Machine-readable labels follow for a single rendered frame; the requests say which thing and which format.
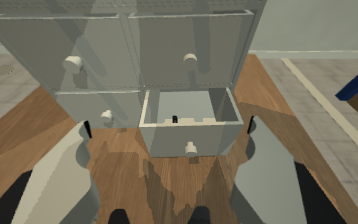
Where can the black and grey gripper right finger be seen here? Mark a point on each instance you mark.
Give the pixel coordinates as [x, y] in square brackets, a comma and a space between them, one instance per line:
[273, 188]

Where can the grey chest of drawers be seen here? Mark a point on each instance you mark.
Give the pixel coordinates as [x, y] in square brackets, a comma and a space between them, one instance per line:
[124, 11]

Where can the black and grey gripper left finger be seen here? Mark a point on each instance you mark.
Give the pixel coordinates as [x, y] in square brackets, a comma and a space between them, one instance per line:
[58, 189]

